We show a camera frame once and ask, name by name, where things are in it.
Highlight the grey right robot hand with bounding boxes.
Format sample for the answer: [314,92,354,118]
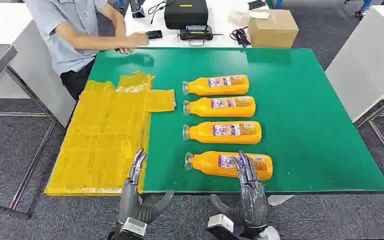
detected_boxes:
[210,151,269,229]

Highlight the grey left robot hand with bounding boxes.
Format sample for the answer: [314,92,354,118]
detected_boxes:
[118,148,175,226]

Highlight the person's right hand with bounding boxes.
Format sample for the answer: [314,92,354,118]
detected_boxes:
[125,32,150,49]

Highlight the orange drink bottle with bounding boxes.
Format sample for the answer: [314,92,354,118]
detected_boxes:
[182,96,256,118]
[182,74,250,97]
[182,120,262,145]
[184,150,274,182]

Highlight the black smartphone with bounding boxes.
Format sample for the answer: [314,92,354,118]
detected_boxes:
[146,30,164,41]

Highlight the pale table leg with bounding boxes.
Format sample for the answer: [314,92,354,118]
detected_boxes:
[267,194,294,207]

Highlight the black upright device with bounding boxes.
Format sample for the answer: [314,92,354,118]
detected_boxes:
[129,0,147,19]

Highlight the black carrying case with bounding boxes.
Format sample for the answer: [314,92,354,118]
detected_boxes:
[164,0,209,30]

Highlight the person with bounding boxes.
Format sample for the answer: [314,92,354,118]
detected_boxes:
[24,0,150,102]

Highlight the black handheld controller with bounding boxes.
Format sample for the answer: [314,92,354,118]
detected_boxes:
[178,24,224,47]

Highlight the yellow plastic sheet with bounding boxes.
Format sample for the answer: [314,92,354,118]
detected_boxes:
[44,71,177,197]

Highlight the white desk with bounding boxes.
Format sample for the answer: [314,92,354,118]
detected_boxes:
[124,0,271,49]

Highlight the white side table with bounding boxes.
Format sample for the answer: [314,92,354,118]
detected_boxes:
[0,2,77,128]
[324,4,384,176]

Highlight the green table mat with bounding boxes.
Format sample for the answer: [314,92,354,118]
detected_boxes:
[87,47,384,195]

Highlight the clear plastic bag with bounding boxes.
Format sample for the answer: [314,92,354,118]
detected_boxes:
[227,9,251,27]

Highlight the small black flat device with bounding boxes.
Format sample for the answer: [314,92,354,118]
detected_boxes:
[247,0,268,10]

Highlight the brown cardboard box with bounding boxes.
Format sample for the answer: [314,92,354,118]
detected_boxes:
[247,9,300,49]

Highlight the blue wheeled cart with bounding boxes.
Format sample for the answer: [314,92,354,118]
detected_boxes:
[344,0,374,18]

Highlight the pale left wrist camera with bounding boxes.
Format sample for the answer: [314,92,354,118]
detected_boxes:
[117,216,148,240]

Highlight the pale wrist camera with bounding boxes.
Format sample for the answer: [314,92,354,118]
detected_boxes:
[117,216,148,240]
[206,214,243,240]

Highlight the thin black cable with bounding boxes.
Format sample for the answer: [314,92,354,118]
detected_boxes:
[147,0,176,25]

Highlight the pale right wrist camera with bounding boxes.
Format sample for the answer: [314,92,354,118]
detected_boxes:
[206,214,243,240]

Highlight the black coiled cable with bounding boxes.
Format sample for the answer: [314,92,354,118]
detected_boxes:
[229,27,252,48]

